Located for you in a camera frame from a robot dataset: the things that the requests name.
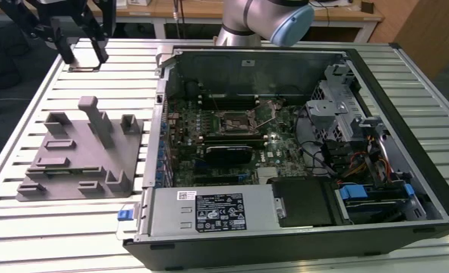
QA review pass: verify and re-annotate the thin hanging cable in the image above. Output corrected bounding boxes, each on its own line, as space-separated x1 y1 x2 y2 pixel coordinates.
173 0 185 39

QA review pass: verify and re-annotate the green motherboard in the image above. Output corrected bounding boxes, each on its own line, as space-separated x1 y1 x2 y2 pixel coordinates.
164 98 317 188

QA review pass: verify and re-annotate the black wire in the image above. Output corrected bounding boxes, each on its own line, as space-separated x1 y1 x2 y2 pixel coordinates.
295 109 327 173

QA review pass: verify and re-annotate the wooden cabinet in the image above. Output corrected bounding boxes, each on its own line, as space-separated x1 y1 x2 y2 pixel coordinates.
368 0 449 82

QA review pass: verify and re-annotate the silver drive cage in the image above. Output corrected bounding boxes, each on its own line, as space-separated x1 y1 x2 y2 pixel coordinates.
304 64 364 143

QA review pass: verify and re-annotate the hard disk in blue carrier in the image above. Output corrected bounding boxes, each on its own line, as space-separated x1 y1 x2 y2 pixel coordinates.
336 184 418 226

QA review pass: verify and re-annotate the silver chipset heatsink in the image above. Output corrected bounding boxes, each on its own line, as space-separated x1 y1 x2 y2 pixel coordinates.
257 167 281 184

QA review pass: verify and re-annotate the black disk bay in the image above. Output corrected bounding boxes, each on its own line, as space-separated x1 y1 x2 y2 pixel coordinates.
267 176 353 228

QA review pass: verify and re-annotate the coloured wire bundle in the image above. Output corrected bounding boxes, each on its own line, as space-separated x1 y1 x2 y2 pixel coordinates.
336 135 395 185

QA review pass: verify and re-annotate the dark office chair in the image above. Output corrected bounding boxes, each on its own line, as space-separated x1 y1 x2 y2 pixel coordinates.
0 21 32 89

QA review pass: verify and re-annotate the wooden desk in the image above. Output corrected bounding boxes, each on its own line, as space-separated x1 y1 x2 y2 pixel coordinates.
0 0 385 39

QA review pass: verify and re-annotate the small black graphics card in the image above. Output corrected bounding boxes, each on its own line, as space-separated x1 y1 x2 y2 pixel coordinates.
204 144 255 166

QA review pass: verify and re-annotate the CPU socket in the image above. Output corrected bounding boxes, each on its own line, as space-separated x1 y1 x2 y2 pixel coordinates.
217 109 259 135

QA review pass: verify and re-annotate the grey parts rack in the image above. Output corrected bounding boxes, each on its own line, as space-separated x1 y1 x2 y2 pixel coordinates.
16 96 146 202

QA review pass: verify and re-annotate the silver power supply unit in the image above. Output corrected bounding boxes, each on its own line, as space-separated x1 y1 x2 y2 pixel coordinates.
136 186 277 238

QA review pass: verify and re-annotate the black PC case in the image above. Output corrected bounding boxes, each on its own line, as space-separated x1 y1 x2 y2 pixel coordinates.
122 44 449 271

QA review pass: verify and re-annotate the metal socket cover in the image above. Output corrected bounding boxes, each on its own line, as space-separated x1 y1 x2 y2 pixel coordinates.
249 98 285 129

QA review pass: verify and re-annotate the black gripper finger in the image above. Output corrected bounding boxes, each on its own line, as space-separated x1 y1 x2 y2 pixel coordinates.
0 0 77 65
81 0 116 63

